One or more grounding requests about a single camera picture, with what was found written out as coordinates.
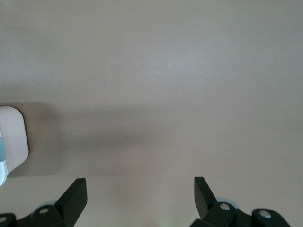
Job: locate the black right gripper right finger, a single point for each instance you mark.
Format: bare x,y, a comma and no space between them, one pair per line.
204,203

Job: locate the brown table mat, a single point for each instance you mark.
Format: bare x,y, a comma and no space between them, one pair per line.
154,82

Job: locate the white plastic container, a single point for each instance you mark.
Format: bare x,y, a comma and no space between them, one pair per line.
16,142

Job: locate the white lid with grey latches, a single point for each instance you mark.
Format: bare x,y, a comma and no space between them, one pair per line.
2,172

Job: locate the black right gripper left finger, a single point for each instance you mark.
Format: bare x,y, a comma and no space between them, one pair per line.
71,203

